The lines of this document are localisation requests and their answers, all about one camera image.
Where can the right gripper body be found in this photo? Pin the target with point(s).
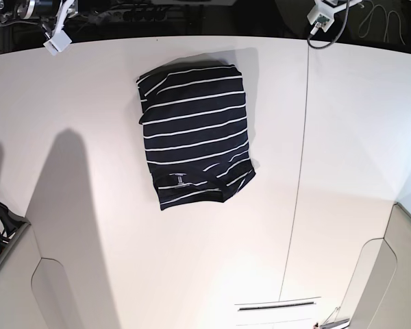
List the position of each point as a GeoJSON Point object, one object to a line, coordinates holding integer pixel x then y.
{"type": "Point", "coordinates": [51, 13]}

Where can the navy white striped T-shirt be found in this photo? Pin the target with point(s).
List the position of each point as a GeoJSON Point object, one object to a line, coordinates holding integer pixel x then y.
{"type": "Point", "coordinates": [195, 132]}

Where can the white power strip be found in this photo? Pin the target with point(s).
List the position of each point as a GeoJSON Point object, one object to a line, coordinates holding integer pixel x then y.
{"type": "Point", "coordinates": [128, 15]}

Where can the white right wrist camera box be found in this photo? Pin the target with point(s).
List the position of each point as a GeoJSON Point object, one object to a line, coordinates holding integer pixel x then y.
{"type": "Point", "coordinates": [57, 43]}

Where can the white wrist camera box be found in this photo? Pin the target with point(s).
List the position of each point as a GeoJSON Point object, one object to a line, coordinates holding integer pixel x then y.
{"type": "Point", "coordinates": [320, 18]}
{"type": "Point", "coordinates": [57, 43]}

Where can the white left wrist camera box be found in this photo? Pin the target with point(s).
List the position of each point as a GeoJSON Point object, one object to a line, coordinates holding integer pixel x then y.
{"type": "Point", "coordinates": [320, 18]}

